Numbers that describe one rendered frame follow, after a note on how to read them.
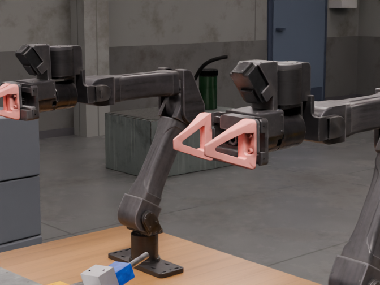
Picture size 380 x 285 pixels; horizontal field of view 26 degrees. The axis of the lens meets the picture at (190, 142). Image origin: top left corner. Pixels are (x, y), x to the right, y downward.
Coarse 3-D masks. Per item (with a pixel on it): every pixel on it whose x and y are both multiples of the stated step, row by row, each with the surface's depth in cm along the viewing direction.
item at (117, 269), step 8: (144, 256) 147; (112, 264) 145; (120, 264) 143; (128, 264) 143; (136, 264) 146; (88, 272) 140; (96, 272) 139; (104, 272) 138; (112, 272) 139; (120, 272) 141; (128, 272) 142; (88, 280) 140; (96, 280) 138; (104, 280) 138; (112, 280) 139; (120, 280) 141; (128, 280) 142
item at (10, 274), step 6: (0, 270) 182; (6, 270) 182; (0, 276) 178; (6, 276) 178; (12, 276) 178; (18, 276) 178; (0, 282) 174; (6, 282) 174; (12, 282) 174; (18, 282) 174; (24, 282) 174; (30, 282) 174; (36, 282) 174
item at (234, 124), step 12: (228, 120) 114; (240, 120) 111; (252, 120) 110; (228, 132) 109; (240, 132) 109; (252, 132) 110; (216, 144) 108; (240, 144) 111; (252, 144) 110; (216, 156) 108; (228, 156) 109; (240, 156) 111; (252, 156) 110; (252, 168) 111
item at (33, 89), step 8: (24, 88) 158; (32, 88) 156; (24, 96) 159; (32, 96) 157; (24, 104) 160; (32, 104) 158; (40, 104) 160; (48, 104) 161; (32, 112) 156; (40, 112) 162
